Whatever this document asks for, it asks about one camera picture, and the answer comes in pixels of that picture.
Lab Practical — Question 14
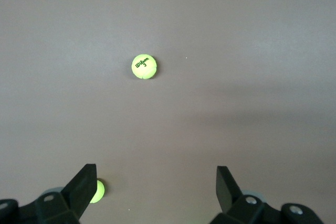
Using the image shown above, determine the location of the yellow green tennis ball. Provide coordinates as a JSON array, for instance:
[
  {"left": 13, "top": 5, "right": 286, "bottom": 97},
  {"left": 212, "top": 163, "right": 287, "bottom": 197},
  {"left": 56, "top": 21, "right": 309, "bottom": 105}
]
[
  {"left": 131, "top": 54, "right": 158, "bottom": 80},
  {"left": 89, "top": 179, "right": 105, "bottom": 204}
]

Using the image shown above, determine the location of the brown table cover mat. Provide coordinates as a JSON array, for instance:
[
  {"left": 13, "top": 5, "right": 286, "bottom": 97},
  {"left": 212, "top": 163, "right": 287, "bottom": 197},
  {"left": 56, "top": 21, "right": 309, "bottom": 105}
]
[{"left": 0, "top": 0, "right": 336, "bottom": 224}]

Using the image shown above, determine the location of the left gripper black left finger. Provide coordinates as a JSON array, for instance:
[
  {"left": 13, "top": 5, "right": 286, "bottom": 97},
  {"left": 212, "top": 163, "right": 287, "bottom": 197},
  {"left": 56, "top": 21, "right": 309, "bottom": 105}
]
[{"left": 34, "top": 164, "right": 98, "bottom": 224}]

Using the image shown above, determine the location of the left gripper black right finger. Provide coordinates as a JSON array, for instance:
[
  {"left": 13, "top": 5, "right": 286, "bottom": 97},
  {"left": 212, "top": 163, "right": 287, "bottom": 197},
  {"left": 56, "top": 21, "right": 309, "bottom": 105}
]
[{"left": 209, "top": 166, "right": 265, "bottom": 224}]

